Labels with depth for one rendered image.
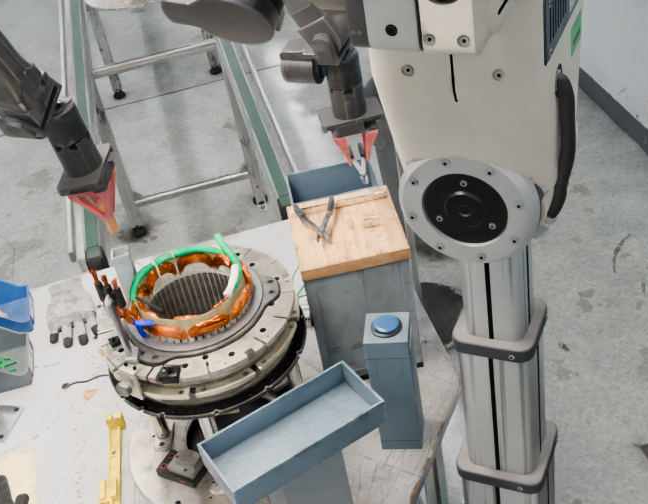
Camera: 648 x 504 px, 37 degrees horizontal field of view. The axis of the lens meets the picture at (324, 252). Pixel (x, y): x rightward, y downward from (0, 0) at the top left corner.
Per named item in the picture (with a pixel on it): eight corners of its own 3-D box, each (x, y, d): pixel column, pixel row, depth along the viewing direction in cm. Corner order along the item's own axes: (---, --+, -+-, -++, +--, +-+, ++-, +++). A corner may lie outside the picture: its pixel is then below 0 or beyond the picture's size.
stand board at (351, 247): (288, 216, 178) (285, 206, 177) (387, 195, 179) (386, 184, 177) (302, 282, 162) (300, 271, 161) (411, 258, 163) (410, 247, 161)
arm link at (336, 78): (348, 57, 148) (362, 40, 152) (308, 55, 151) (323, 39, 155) (355, 96, 152) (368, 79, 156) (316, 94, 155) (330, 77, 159)
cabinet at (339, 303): (311, 321, 194) (289, 217, 178) (401, 301, 194) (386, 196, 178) (326, 388, 178) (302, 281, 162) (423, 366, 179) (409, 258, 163)
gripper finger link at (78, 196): (84, 233, 147) (59, 185, 141) (94, 204, 152) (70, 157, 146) (125, 226, 146) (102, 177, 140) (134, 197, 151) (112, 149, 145)
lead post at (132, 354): (127, 365, 145) (104, 307, 137) (130, 353, 147) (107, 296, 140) (138, 364, 144) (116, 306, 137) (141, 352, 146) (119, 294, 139)
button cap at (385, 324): (372, 335, 150) (372, 330, 149) (374, 318, 153) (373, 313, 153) (398, 334, 149) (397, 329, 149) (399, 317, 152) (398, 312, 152)
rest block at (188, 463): (181, 453, 166) (178, 444, 165) (207, 461, 164) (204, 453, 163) (168, 471, 164) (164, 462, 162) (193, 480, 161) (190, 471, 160)
